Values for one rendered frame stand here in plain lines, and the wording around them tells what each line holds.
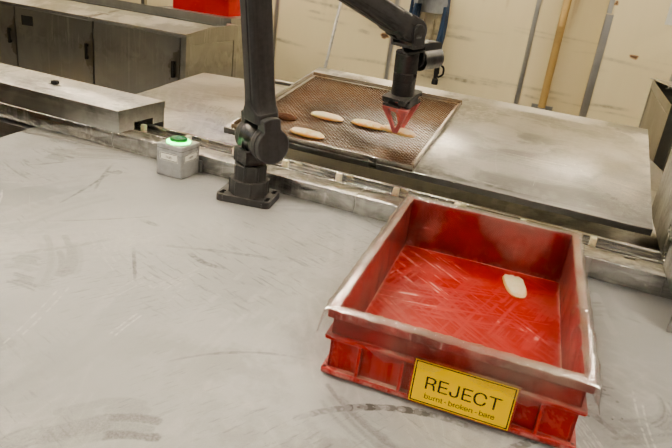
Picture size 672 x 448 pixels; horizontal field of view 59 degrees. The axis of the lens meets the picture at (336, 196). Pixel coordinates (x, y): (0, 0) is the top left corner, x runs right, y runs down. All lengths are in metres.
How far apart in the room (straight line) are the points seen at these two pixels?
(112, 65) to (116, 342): 3.73
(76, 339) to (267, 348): 0.25
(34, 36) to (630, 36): 4.19
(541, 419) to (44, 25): 4.50
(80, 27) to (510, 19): 3.15
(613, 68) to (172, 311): 4.07
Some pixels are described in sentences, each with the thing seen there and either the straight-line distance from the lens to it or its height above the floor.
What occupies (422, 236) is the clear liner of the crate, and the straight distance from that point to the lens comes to 1.16.
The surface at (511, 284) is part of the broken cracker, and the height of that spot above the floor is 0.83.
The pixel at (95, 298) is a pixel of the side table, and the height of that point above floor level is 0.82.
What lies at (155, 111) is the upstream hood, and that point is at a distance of 1.69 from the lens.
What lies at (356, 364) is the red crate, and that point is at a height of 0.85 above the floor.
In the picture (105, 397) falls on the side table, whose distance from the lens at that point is 0.77.
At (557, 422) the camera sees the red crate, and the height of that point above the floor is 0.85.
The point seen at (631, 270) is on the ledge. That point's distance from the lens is 1.24.
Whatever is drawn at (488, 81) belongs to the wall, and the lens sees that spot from 5.02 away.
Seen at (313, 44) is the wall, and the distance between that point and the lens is 5.45.
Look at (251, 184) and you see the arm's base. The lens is 1.26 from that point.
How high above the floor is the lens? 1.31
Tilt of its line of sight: 21 degrees down
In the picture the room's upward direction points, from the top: 7 degrees clockwise
